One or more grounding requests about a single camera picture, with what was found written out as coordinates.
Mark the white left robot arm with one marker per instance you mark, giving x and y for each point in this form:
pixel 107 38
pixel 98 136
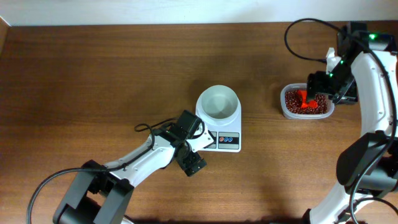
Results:
pixel 101 193

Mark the white digital kitchen scale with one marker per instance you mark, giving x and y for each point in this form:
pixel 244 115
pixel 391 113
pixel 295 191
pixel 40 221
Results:
pixel 227 133

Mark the red adzuki beans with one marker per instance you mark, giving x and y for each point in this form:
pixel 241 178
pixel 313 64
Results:
pixel 294 102

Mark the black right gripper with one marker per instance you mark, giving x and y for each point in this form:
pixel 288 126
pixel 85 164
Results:
pixel 315 86

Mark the red measuring scoop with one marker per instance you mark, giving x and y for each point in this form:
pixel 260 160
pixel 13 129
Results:
pixel 304 102

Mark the white bowl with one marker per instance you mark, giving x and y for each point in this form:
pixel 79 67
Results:
pixel 219 102

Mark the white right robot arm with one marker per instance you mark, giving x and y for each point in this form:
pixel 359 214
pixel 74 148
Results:
pixel 362 69

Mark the clear plastic bean container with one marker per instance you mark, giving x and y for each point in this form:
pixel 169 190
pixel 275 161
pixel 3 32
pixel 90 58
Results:
pixel 290 115

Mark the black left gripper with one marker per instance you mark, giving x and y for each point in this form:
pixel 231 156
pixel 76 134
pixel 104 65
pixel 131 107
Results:
pixel 193 165

